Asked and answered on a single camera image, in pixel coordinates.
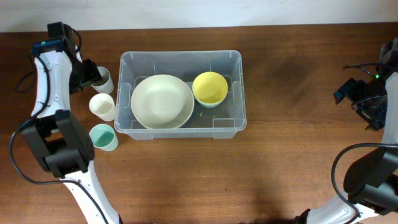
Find translucent grey cup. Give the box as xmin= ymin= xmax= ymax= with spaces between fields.
xmin=91 ymin=67 xmax=114 ymax=94

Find small yellow bowl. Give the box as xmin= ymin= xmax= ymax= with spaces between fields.
xmin=192 ymin=72 xmax=228 ymax=98

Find small mint green bowl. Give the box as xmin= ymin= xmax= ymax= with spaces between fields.
xmin=199 ymin=101 xmax=221 ymax=108

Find small white bowl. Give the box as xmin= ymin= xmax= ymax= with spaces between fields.
xmin=195 ymin=97 xmax=225 ymax=108

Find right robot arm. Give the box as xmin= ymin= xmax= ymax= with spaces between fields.
xmin=294 ymin=39 xmax=397 ymax=224

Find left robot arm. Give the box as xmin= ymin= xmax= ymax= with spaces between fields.
xmin=15 ymin=22 xmax=122 ymax=223

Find cream white cup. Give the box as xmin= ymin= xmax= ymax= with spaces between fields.
xmin=89 ymin=93 xmax=116 ymax=121

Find mint green cup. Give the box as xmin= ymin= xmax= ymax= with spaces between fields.
xmin=89 ymin=124 xmax=119 ymax=152

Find clear plastic storage bin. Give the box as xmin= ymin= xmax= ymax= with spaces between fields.
xmin=114 ymin=50 xmax=247 ymax=140

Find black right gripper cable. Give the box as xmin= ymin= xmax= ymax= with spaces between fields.
xmin=330 ymin=142 xmax=398 ymax=218

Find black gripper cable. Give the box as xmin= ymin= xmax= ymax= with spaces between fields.
xmin=8 ymin=52 xmax=109 ymax=224
xmin=330 ymin=142 xmax=398 ymax=218

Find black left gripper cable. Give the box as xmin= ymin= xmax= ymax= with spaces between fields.
xmin=8 ymin=52 xmax=109 ymax=224

